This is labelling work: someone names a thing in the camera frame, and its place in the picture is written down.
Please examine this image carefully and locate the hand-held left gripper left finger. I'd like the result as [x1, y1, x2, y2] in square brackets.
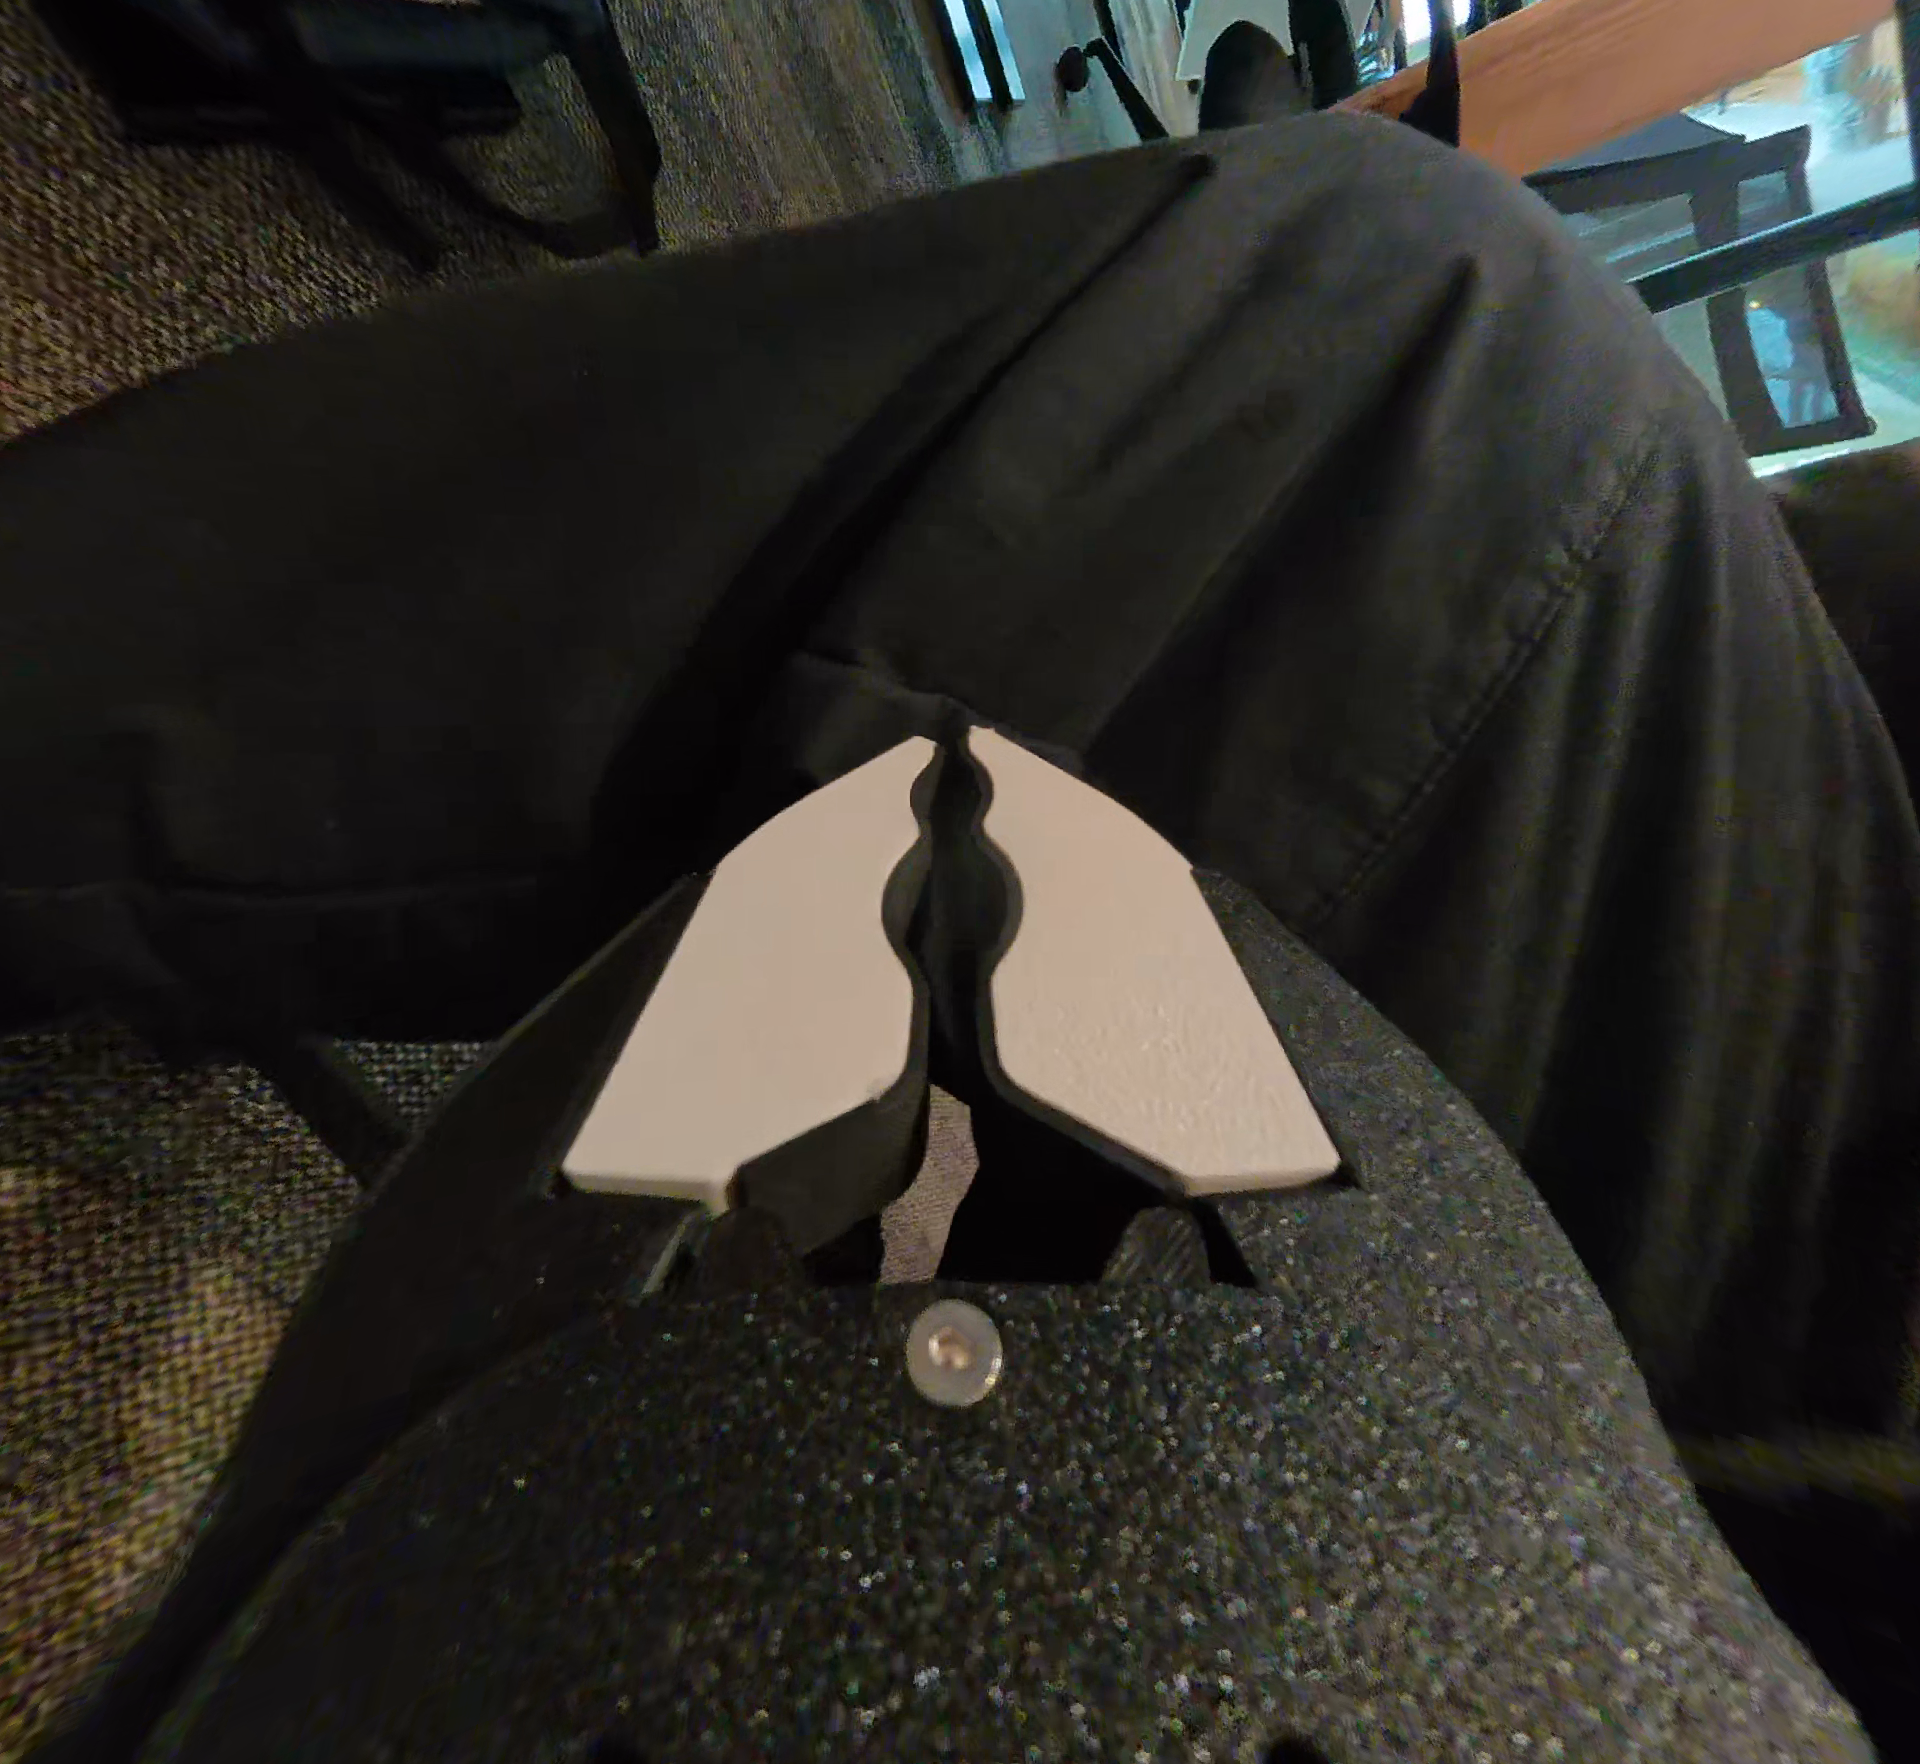
[564, 715, 968, 1262]

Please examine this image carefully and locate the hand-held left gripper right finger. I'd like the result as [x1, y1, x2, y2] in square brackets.
[956, 722, 1344, 1270]

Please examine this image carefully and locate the person's black trouser leg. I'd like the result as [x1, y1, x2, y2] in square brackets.
[0, 109, 1920, 1644]

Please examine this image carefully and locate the black chair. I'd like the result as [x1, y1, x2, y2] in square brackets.
[1531, 115, 1878, 462]

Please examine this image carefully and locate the wooden table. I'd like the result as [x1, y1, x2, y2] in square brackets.
[1351, 0, 1920, 176]

